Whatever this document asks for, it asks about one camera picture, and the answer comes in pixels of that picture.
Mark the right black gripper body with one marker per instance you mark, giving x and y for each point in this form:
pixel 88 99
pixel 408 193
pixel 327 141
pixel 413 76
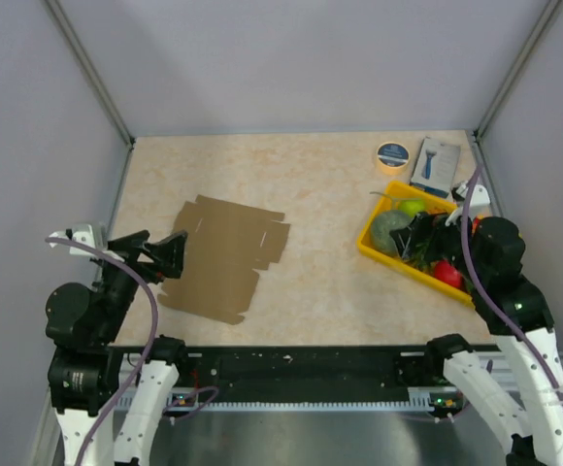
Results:
pixel 450 245

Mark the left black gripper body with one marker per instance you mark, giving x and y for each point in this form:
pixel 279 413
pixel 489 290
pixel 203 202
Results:
pixel 116 282

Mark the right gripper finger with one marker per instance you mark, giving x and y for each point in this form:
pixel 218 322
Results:
pixel 444 213
pixel 409 240

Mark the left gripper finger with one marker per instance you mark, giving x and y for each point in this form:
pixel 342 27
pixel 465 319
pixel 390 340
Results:
pixel 129 247
pixel 167 255

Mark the brown cardboard box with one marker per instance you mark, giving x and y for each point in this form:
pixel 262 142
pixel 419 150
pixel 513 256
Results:
pixel 227 248

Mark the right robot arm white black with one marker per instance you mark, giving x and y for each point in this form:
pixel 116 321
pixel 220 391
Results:
pixel 488 255

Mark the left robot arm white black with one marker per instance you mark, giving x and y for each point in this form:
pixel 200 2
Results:
pixel 105 418

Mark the blue razor retail box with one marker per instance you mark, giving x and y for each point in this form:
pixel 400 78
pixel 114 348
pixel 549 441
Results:
pixel 435 167

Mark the toy pineapple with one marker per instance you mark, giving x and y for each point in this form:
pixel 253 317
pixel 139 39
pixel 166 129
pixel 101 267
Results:
pixel 422 254

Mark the green apple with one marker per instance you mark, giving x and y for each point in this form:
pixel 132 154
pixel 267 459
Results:
pixel 412 207

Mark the red apple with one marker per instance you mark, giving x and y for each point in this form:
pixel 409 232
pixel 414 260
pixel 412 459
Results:
pixel 444 272

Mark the green round melon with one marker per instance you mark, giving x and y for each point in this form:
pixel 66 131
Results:
pixel 381 227

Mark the yellow masking tape roll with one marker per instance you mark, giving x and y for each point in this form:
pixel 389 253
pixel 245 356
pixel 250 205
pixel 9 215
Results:
pixel 392 158

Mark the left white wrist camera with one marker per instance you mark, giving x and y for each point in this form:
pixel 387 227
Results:
pixel 92 235

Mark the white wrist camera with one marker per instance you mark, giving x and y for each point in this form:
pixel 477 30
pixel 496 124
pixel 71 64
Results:
pixel 478 197
pixel 92 235

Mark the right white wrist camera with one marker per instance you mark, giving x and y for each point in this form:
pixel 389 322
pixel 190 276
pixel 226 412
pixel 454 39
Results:
pixel 478 197

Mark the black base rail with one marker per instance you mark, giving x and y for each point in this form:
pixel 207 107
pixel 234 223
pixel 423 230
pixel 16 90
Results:
pixel 307 376

